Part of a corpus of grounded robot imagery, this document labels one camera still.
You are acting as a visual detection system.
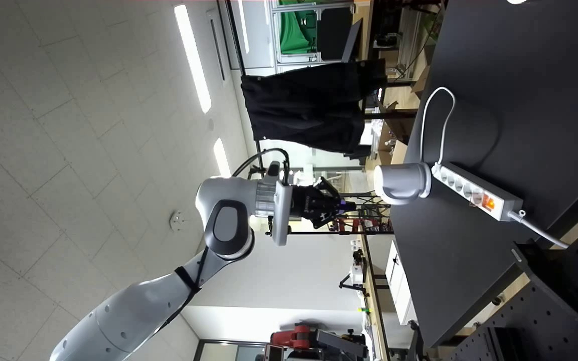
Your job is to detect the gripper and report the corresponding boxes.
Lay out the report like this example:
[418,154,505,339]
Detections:
[292,176,356,227]

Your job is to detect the white electric kettle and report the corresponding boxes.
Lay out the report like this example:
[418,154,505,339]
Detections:
[373,161,433,206]

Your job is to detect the stack of cardboard boxes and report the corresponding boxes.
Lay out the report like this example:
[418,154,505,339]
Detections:
[375,100,412,166]

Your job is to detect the black hanging cloth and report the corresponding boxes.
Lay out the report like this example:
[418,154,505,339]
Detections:
[240,59,388,155]

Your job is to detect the white cabinet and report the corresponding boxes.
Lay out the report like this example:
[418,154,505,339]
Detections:
[385,240,418,326]

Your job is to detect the red machine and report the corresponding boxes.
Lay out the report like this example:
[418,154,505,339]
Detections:
[269,323,370,361]

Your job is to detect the white power strip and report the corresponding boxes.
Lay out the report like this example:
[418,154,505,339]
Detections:
[431,161,524,222]

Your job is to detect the green cloth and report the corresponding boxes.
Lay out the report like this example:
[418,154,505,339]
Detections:
[278,0,319,55]

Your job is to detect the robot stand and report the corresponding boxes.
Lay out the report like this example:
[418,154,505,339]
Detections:
[447,225,578,361]

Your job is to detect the white kettle cable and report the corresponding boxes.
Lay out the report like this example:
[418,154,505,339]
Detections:
[419,86,457,169]

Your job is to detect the white power strip cable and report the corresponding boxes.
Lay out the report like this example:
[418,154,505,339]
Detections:
[507,209,569,250]

